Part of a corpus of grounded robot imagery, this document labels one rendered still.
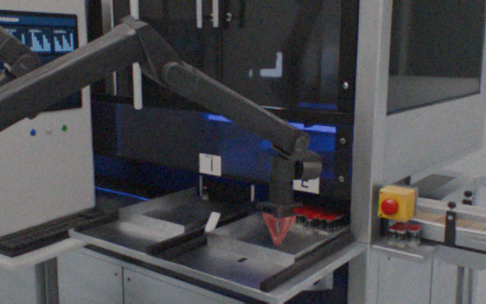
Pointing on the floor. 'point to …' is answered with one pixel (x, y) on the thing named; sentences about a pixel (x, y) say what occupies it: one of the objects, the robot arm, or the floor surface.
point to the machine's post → (369, 146)
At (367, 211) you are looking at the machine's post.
